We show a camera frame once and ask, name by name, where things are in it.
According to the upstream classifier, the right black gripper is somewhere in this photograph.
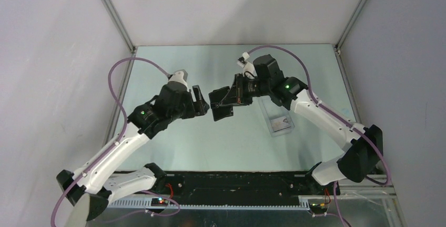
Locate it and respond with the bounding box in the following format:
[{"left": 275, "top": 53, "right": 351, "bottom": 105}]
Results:
[{"left": 221, "top": 73, "right": 271, "bottom": 107}]

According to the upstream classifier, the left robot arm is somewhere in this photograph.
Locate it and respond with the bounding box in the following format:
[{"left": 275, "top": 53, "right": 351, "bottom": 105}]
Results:
[{"left": 56, "top": 81, "right": 209, "bottom": 226}]

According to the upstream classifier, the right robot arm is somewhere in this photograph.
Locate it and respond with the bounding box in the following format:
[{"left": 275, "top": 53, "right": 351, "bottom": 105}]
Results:
[{"left": 209, "top": 55, "right": 383, "bottom": 194}]

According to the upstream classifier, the clear plastic card tray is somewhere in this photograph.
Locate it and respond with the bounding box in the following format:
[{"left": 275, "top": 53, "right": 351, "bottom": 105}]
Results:
[{"left": 258, "top": 96, "right": 295, "bottom": 138}]

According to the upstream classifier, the left controller board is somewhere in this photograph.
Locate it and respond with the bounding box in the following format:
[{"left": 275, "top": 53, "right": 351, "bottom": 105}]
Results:
[{"left": 150, "top": 197, "right": 170, "bottom": 208}]

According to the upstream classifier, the controller board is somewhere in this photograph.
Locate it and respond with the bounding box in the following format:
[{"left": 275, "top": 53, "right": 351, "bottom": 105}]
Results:
[
  {"left": 150, "top": 197, "right": 170, "bottom": 208},
  {"left": 309, "top": 203, "right": 330, "bottom": 217}
]

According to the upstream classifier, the right controller board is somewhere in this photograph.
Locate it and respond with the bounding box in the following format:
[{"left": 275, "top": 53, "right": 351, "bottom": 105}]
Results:
[{"left": 309, "top": 203, "right": 330, "bottom": 217}]

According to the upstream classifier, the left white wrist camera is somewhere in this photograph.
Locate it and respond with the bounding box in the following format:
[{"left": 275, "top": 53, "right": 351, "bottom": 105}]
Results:
[{"left": 167, "top": 69, "right": 188, "bottom": 91}]

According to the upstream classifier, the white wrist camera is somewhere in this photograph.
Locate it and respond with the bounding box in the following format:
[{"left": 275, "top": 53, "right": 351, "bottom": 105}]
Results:
[
  {"left": 167, "top": 69, "right": 188, "bottom": 91},
  {"left": 237, "top": 52, "right": 257, "bottom": 79}
]

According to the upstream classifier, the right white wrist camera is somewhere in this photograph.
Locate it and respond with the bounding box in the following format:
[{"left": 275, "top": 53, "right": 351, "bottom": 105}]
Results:
[{"left": 237, "top": 52, "right": 257, "bottom": 79}]

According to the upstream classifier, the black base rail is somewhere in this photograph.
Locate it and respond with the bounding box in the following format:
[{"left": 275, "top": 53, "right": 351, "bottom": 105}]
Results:
[{"left": 151, "top": 171, "right": 340, "bottom": 207}]

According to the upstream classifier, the left aluminium frame post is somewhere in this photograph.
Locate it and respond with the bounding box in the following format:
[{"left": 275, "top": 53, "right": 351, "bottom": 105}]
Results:
[{"left": 101, "top": 0, "right": 136, "bottom": 54}]

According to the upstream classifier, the aluminium frame post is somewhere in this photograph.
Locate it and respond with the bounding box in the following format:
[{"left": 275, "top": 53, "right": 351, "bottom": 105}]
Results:
[
  {"left": 101, "top": 0, "right": 136, "bottom": 54},
  {"left": 334, "top": 0, "right": 369, "bottom": 50}
]

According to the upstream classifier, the right aluminium frame post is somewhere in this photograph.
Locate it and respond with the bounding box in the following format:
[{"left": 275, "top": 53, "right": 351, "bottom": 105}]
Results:
[{"left": 334, "top": 0, "right": 369, "bottom": 50}]

